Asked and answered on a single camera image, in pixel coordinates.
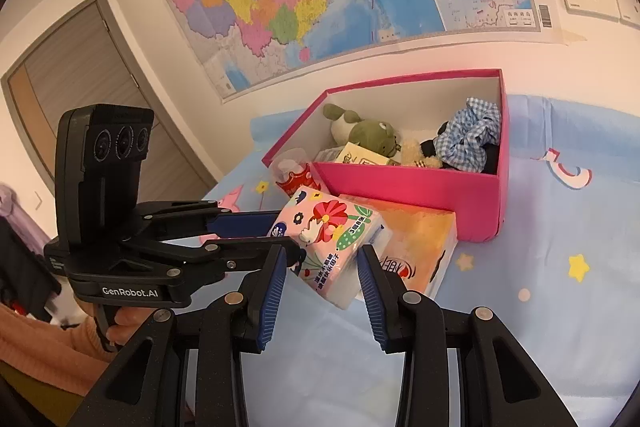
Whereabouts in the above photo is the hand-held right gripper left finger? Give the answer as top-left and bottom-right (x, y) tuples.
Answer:
(65, 244), (289, 427)

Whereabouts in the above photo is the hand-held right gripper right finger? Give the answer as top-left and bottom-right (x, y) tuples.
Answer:
(355, 245), (578, 427)

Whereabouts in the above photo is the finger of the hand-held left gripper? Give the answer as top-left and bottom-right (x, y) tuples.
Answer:
(131, 200), (284, 241)
(126, 240), (306, 276)

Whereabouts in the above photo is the pink floral tissue packet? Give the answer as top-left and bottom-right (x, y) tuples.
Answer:
(269, 186), (394, 308)

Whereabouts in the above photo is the pink cardboard box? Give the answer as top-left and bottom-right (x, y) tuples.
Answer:
(261, 68), (511, 243)

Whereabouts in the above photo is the yellow tissue packet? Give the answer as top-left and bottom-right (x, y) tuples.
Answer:
(332, 142), (401, 167)

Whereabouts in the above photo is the green frog plush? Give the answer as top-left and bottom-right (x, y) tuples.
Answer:
(322, 103), (404, 158)

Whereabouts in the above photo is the beige plush bear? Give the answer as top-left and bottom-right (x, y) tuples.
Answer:
(399, 137), (444, 169)

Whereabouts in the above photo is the blue gingham scrunchie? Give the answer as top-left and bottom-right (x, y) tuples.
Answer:
(432, 96), (502, 170)

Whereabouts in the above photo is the person's left forearm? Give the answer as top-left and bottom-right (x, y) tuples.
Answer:
(0, 301), (121, 401)

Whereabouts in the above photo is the person's left hand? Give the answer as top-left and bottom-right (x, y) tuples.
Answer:
(113, 304), (161, 348)

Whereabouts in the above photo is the white bottle with red label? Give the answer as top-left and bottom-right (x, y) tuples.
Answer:
(272, 146), (324, 198)

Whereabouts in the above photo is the pastel tissue box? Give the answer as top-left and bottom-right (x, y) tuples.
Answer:
(344, 195), (459, 301)

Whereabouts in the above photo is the purple cloth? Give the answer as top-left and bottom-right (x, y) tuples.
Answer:
(0, 184), (27, 229)

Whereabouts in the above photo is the grey wooden door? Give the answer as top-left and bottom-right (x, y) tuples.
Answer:
(0, 0), (219, 208)

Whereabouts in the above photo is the dark cloth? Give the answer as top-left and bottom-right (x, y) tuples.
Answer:
(0, 216), (62, 324)

